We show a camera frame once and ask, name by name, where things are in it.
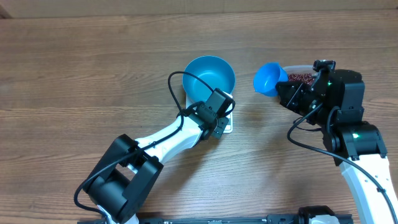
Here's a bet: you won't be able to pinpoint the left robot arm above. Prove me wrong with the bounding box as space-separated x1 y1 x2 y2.
77 101 234 223

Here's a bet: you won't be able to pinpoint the clear plastic container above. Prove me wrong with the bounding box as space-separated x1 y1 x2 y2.
277 65 317 104

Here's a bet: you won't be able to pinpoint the blue plastic measuring scoop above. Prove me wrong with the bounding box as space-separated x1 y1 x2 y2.
253 62 289 97

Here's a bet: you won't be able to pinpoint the red adzuki beans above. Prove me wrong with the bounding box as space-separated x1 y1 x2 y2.
288 73 315 85

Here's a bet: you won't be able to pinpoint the blue metal bowl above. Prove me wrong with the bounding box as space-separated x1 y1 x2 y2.
182 55 236 103

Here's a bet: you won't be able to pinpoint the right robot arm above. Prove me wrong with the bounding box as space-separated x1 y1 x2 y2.
275 68 397 223

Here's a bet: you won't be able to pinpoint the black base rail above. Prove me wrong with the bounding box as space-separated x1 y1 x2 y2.
126 206 354 224

